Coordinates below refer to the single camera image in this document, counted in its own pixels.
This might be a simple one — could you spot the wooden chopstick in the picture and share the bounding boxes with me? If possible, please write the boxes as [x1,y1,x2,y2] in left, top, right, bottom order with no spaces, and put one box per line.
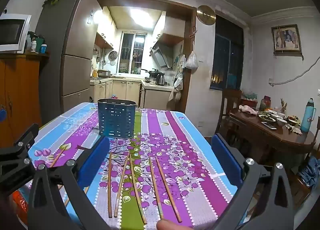
[49,146,66,168]
[114,153,130,218]
[129,154,147,225]
[107,152,113,218]
[149,157,164,220]
[155,157,182,223]

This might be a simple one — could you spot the person's thumb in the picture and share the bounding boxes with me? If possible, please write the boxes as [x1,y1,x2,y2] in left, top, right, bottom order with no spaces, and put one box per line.
[156,219,193,230]

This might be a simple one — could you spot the dark wooden dining table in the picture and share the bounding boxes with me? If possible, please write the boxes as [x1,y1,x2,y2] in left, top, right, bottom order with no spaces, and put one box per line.
[229,108,315,162]

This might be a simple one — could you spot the brown wooden cabinet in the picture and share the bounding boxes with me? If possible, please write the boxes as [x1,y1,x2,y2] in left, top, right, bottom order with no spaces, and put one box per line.
[1,53,49,148]

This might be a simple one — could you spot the teal thermos bottle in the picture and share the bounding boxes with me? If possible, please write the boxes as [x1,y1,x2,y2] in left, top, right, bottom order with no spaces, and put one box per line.
[300,98,316,132]

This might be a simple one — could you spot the blue perforated utensil holder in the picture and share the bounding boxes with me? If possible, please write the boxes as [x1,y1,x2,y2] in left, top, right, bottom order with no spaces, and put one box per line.
[98,98,136,138]

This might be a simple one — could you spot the wooden chair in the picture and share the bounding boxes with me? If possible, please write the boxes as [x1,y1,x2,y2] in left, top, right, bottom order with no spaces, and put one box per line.
[215,89,242,133]

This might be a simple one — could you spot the dark window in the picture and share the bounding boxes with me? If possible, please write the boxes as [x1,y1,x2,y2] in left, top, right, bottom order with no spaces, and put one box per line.
[210,16,244,90]

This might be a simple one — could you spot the white microwave oven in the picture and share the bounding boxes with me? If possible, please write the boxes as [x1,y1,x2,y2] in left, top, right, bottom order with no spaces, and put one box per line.
[0,14,31,54]

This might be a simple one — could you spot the grey tall refrigerator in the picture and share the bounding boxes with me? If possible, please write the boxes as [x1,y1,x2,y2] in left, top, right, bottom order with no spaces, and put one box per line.
[35,0,101,123]

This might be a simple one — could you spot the white hanging plastic bag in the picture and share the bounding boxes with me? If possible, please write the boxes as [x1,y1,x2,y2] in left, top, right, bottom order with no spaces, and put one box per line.
[185,51,199,70]

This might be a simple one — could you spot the steel kettle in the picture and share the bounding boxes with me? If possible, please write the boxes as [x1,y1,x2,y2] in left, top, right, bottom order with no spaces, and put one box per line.
[156,73,165,86]

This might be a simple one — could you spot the black wok on stove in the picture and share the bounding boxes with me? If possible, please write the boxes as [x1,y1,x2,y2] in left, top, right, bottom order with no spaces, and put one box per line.
[142,69,164,78]

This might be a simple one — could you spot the framed elephant picture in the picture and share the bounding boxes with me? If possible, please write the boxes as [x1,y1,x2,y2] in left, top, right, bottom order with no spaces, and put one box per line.
[271,24,303,57]

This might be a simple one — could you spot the range hood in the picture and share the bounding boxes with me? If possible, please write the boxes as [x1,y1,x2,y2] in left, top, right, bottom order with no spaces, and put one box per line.
[150,44,173,69]

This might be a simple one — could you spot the gold round wall plate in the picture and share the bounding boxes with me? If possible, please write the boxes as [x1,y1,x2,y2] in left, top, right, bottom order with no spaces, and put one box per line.
[196,5,216,25]

